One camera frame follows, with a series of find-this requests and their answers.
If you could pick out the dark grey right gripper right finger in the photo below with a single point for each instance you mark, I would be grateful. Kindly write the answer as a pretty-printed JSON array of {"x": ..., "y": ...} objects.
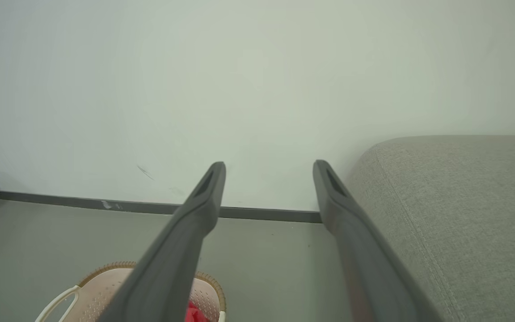
[{"x": 365, "y": 268}]

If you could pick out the grey fabric sofa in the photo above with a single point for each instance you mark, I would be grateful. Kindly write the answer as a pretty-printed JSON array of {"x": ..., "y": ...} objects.
[{"x": 463, "y": 223}]

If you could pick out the red garment with white stripe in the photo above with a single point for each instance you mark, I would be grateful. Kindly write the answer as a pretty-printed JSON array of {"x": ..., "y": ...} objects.
[{"x": 193, "y": 314}]

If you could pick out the dark grey baseboard strip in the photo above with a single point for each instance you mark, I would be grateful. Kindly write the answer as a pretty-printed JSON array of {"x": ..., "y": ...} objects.
[{"x": 83, "y": 203}]

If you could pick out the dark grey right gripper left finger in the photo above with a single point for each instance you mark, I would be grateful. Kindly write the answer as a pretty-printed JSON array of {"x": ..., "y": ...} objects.
[{"x": 168, "y": 268}]

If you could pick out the beige plastic laundry basket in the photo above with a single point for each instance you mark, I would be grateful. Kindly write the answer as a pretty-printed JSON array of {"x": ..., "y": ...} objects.
[{"x": 101, "y": 288}]

